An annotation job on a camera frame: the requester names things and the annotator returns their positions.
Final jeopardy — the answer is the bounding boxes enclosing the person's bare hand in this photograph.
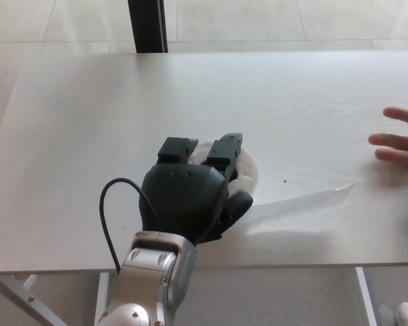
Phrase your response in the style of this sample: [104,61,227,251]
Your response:
[369,107,408,187]

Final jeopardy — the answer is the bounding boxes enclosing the white toilet paper roll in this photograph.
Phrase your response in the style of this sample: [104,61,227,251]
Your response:
[189,137,361,238]

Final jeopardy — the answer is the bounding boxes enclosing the black vertical pillar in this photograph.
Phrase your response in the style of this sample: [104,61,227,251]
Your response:
[127,0,169,54]

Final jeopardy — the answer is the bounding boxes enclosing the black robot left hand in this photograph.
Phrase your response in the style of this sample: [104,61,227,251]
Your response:
[139,132,254,245]

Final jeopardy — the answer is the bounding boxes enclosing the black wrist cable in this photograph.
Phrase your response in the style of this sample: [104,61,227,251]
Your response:
[99,177,165,274]

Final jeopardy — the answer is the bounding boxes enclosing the white straight table leg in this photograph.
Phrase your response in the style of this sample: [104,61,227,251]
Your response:
[355,267,379,326]
[95,271,110,319]

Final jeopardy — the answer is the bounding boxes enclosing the white slanted table leg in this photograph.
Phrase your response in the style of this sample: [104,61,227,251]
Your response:
[0,273,67,326]

